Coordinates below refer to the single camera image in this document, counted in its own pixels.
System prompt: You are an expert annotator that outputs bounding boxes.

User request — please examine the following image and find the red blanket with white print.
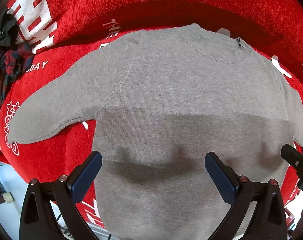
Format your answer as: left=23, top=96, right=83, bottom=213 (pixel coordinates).
left=0, top=0, right=303, bottom=230

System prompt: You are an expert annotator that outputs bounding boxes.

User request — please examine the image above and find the black jacket with zipper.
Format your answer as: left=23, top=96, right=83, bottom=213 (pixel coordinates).
left=0, top=13, right=19, bottom=47

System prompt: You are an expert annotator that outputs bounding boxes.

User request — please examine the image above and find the grey knit sweater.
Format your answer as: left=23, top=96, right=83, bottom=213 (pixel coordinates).
left=8, top=24, right=303, bottom=239

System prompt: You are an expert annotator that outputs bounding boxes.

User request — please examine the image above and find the dark plaid clothes pile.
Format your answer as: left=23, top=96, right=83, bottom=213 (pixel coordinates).
left=0, top=42, right=34, bottom=105

